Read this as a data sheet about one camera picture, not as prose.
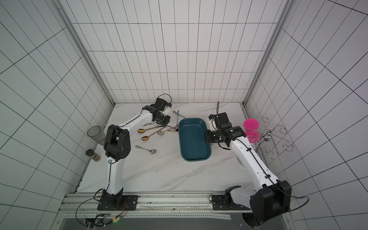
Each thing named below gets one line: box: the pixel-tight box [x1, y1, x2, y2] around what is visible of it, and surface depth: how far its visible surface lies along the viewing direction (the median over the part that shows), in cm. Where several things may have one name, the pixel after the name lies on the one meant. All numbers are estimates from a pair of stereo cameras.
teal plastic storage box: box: [178, 117, 212, 162], surface depth 81 cm
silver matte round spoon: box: [157, 125, 179, 136], surface depth 102 cm
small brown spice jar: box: [85, 149, 102, 162], surface depth 85 cm
